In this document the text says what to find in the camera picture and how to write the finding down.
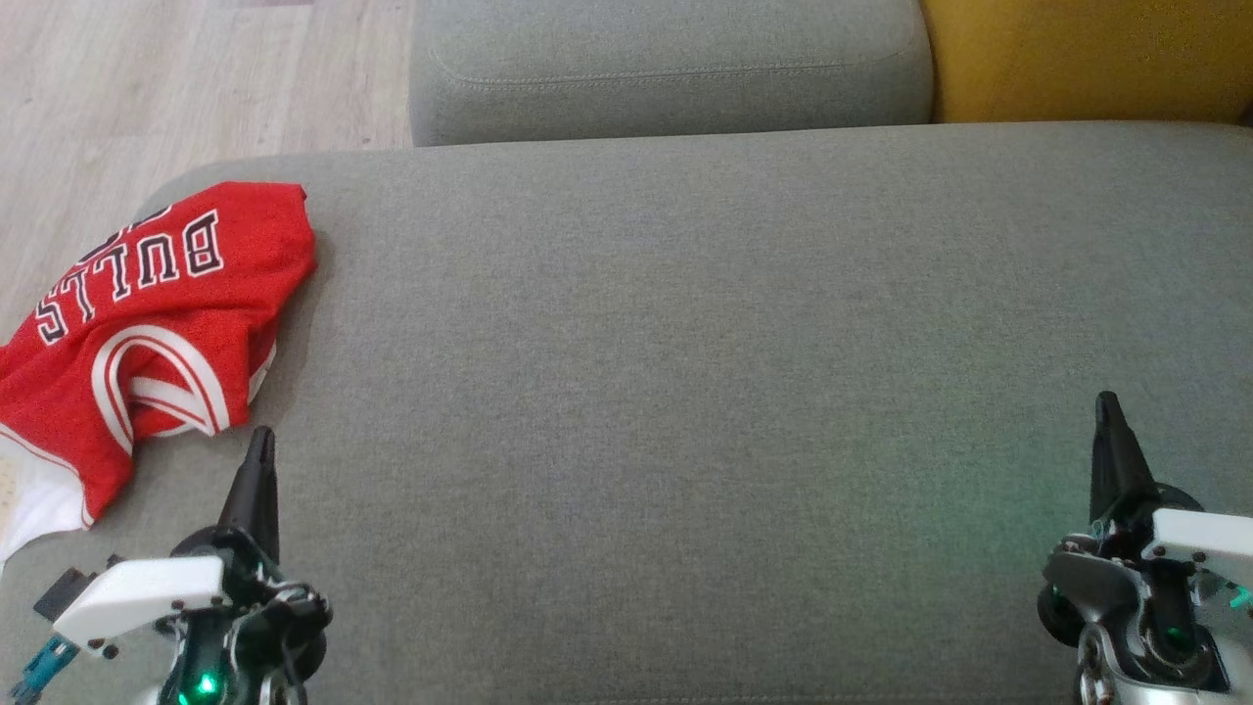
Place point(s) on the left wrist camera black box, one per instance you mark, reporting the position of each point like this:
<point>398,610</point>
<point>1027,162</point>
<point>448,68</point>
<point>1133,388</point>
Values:
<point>64,592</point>

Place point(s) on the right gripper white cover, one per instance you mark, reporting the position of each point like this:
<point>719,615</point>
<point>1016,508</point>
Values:
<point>1204,539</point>

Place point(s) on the red Bulls basketball jersey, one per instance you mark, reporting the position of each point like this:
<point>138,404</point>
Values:
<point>196,304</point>

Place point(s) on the small grey sofa cushion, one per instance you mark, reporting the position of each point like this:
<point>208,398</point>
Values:
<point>666,59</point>

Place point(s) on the large grey sofa seat cushion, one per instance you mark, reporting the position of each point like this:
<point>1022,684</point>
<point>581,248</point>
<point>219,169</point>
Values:
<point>685,392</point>

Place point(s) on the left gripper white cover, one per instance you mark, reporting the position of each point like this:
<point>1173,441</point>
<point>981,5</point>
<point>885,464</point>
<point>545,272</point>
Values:
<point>137,602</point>

